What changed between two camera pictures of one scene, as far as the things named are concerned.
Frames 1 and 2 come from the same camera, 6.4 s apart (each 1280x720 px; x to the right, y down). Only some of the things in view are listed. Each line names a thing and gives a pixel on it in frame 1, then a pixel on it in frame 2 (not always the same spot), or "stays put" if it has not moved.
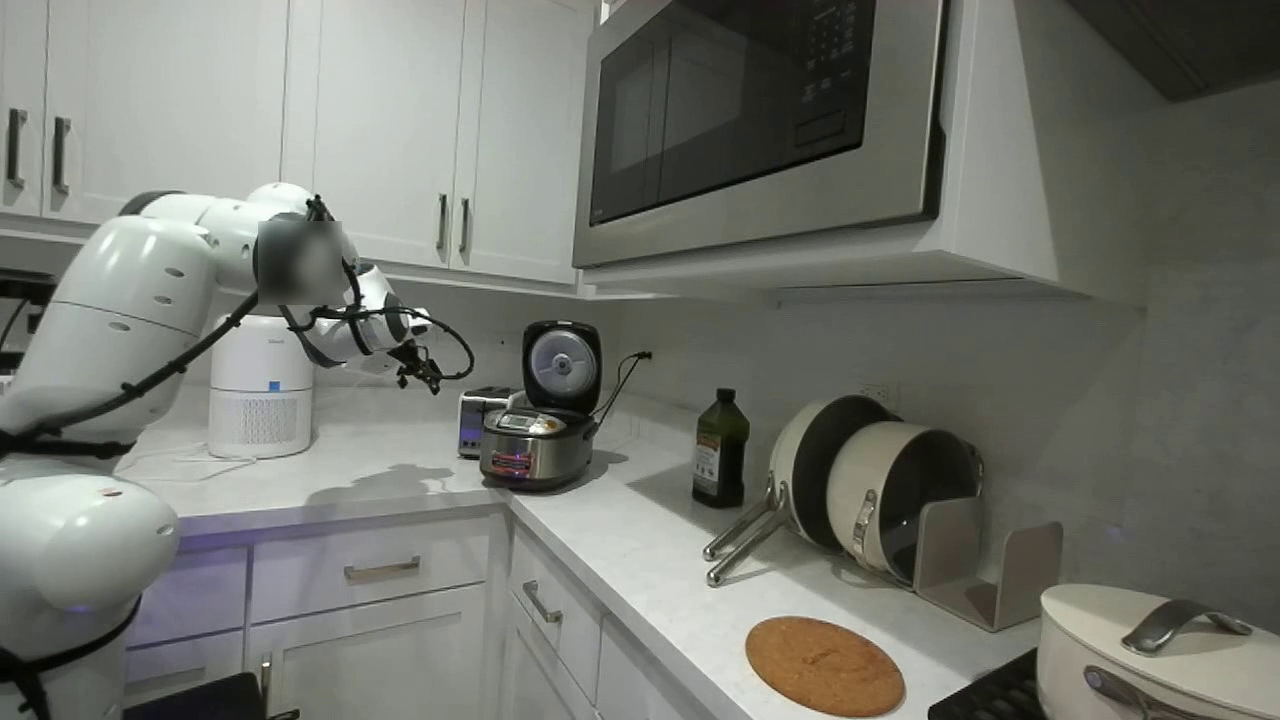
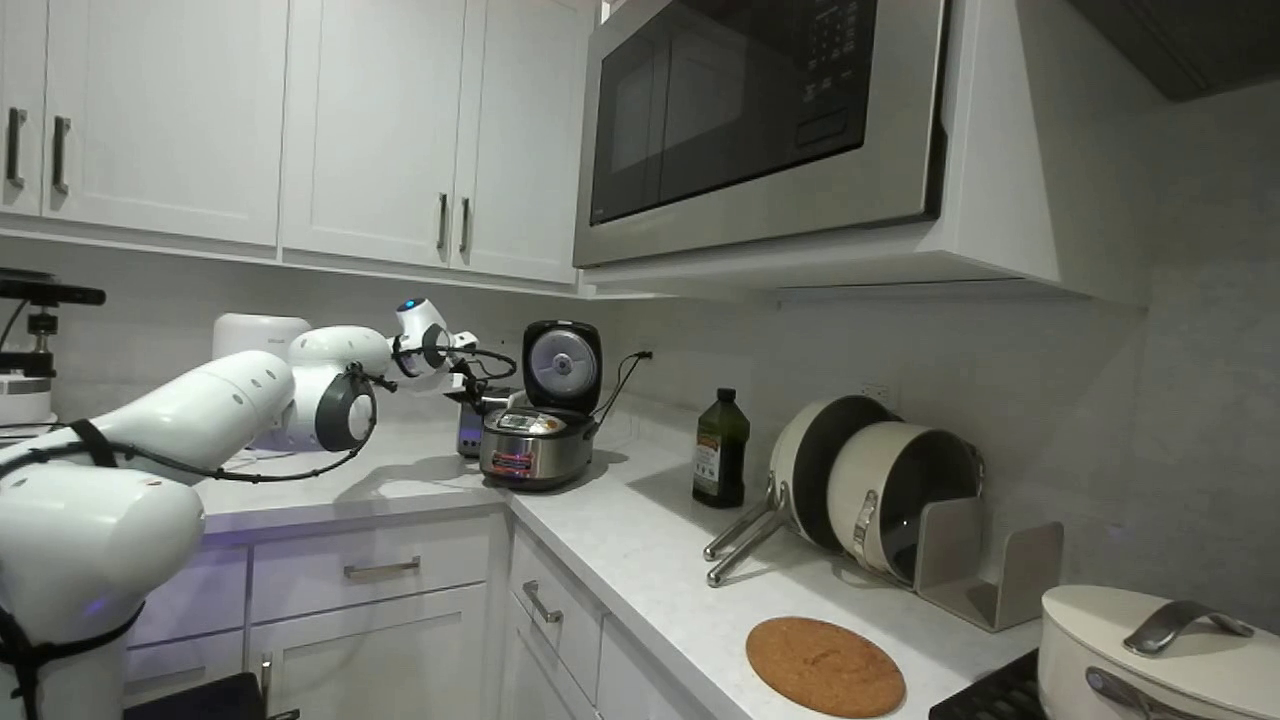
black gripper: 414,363 to 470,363
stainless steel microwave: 743,122 stays put
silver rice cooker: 549,439 stays put
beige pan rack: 948,566 stays put
